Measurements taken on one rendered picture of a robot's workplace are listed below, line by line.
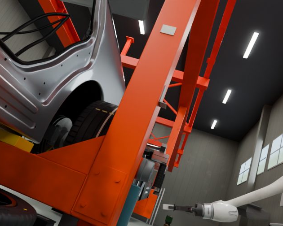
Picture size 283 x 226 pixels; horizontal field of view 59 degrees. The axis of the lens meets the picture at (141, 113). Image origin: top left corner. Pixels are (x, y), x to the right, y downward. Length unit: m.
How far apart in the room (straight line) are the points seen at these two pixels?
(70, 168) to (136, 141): 0.29
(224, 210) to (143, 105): 0.85
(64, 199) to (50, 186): 0.08
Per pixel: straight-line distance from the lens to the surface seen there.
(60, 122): 1.73
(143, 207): 5.24
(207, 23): 3.48
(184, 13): 1.42
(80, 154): 1.12
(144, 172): 1.53
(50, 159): 1.15
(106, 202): 1.04
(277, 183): 1.82
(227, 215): 1.66
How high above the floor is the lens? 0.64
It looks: 19 degrees up
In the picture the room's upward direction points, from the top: 22 degrees clockwise
